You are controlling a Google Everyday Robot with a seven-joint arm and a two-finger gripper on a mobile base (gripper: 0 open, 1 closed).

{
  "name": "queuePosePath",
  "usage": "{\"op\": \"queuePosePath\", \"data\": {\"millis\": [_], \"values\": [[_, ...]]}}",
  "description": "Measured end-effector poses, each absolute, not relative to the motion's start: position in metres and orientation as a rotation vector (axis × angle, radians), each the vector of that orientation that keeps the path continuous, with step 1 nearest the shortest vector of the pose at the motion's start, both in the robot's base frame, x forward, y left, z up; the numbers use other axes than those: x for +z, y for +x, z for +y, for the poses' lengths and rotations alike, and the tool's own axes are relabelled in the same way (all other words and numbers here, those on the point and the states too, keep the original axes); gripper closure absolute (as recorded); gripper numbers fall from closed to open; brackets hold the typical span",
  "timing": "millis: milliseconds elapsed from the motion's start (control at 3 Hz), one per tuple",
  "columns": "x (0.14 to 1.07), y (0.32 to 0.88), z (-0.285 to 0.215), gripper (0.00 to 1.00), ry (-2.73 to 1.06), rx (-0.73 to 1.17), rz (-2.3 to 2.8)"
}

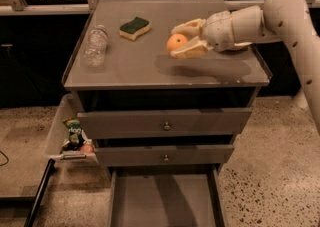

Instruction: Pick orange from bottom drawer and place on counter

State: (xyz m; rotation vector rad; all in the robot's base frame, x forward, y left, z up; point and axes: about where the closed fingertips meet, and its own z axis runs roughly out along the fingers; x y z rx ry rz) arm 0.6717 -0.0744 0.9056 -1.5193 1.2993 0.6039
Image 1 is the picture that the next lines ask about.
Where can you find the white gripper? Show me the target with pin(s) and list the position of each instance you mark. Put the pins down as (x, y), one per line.
(218, 31)

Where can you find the orange fruit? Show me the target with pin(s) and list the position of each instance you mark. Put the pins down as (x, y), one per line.
(176, 41)

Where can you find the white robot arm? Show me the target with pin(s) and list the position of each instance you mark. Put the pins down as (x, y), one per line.
(287, 21)

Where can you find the grey top drawer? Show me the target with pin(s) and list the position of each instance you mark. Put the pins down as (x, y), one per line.
(164, 123)

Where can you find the grey drawer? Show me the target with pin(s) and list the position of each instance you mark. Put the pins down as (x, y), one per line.
(164, 123)
(166, 196)
(163, 155)

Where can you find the grey drawer cabinet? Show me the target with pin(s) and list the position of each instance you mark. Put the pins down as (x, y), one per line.
(139, 75)

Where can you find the grey middle drawer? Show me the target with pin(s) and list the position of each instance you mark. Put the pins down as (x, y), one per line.
(163, 155)

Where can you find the grey bottom drawer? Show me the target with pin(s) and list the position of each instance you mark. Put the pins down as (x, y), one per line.
(166, 196)

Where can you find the white paper bowl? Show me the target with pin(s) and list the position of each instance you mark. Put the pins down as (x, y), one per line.
(243, 47)

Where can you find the green yellow sponge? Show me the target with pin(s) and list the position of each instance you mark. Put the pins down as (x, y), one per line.
(134, 28)

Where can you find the clear plastic water bottle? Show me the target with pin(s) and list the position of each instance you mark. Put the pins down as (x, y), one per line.
(96, 46)

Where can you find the small red fruit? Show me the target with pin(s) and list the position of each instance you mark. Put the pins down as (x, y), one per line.
(87, 148)

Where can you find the green snack bag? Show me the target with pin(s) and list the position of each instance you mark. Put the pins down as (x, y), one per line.
(75, 131)

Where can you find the clear plastic side bin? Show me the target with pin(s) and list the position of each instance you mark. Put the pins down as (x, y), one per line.
(58, 134)

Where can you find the black floor bar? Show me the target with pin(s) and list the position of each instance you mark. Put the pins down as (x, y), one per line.
(49, 170)

